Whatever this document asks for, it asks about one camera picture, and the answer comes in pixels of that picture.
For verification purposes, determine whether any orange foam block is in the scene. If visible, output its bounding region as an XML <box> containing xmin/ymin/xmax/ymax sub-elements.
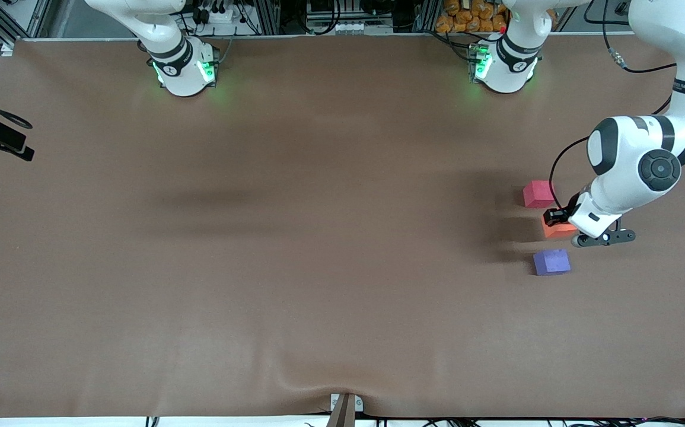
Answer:
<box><xmin>542</xmin><ymin>213</ymin><xmax>578</xmax><ymax>240</ymax></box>

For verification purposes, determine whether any white power strip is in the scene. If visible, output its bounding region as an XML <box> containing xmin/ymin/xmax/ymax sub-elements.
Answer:
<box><xmin>197</xmin><ymin>5</ymin><xmax>237</xmax><ymax>24</ymax></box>

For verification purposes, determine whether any pile of orange objects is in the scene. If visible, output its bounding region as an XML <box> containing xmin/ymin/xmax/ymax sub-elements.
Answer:
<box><xmin>435</xmin><ymin>0</ymin><xmax>509</xmax><ymax>34</ymax></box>

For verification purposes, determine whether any purple foam block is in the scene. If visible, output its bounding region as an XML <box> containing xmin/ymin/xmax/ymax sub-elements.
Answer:
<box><xmin>533</xmin><ymin>248</ymin><xmax>571</xmax><ymax>276</ymax></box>

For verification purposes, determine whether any metal camera pole bracket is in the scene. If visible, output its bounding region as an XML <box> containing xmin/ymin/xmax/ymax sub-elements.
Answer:
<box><xmin>326</xmin><ymin>393</ymin><xmax>364</xmax><ymax>427</ymax></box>

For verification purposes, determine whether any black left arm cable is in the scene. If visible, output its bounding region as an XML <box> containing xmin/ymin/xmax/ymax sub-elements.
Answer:
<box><xmin>549</xmin><ymin>0</ymin><xmax>685</xmax><ymax>211</ymax></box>

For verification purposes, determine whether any aluminium frame post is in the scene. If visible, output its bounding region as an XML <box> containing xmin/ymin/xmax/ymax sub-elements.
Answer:
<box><xmin>416</xmin><ymin>0</ymin><xmax>441</xmax><ymax>33</ymax></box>
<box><xmin>256</xmin><ymin>0</ymin><xmax>282</xmax><ymax>35</ymax></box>

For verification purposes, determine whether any brown table mat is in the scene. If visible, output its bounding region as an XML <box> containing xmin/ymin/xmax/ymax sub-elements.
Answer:
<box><xmin>0</xmin><ymin>33</ymin><xmax>685</xmax><ymax>419</ymax></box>

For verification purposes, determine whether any red foam block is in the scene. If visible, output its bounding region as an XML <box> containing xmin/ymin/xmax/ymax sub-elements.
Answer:
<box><xmin>522</xmin><ymin>180</ymin><xmax>556</xmax><ymax>209</ymax></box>

